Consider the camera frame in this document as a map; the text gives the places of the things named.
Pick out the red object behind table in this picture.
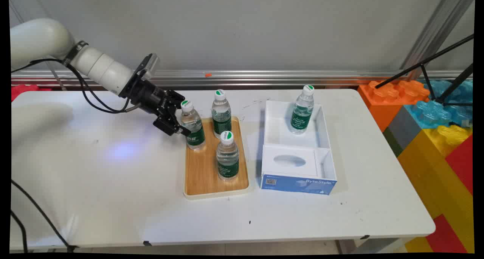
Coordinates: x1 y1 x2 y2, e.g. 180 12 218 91
11 84 52 102

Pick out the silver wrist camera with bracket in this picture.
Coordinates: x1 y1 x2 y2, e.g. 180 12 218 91
132 53 160 82

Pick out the white box blue side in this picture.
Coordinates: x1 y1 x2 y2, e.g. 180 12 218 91
260 99 338 195

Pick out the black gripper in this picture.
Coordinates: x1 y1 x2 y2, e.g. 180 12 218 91
119 72 192 137

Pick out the water bottle green label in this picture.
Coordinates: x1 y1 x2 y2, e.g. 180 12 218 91
290 85 315 135
211 89 232 139
216 131 240 182
181 100 206 151

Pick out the aluminium diagonal post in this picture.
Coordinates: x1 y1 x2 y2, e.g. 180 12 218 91
401 0 475 80

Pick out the aluminium wall rail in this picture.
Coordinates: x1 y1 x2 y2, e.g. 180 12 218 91
11 70 473 88

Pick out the black cable silver connector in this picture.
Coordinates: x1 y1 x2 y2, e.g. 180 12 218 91
11 210 29 254

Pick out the wooden tray cream rim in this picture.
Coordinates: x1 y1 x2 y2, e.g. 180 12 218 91
183 116 250 200

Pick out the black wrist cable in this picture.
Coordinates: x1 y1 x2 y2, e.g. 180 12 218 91
11 58 143 115

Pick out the large yellow foam brick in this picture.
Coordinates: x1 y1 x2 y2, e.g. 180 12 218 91
397 124 474 253

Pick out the black strap on arm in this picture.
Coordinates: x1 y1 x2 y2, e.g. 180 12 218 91
62 41 88 67

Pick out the orange foam brick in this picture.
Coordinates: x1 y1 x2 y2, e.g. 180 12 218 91
357 80 431 133

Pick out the long black cable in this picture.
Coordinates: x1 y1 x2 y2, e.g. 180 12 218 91
11 179 75 252

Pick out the red foam brick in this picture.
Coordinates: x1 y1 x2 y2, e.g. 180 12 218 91
445 134 474 196
425 214 469 254

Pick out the black tripod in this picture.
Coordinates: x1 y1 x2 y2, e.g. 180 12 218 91
374 34 474 107

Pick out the grey foam brick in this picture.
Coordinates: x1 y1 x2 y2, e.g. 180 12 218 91
383 106 422 157

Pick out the blue foam brick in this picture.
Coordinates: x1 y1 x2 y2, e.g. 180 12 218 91
405 79 473 129

